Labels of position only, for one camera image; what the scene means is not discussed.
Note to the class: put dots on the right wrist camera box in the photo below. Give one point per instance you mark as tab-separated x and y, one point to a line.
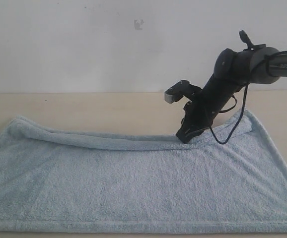
181	89

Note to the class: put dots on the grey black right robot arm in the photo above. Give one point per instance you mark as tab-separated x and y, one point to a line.
233	71

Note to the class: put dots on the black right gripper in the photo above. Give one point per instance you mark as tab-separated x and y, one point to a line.
205	104

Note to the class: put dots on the light blue terry towel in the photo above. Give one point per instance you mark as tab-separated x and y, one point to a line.
87	182

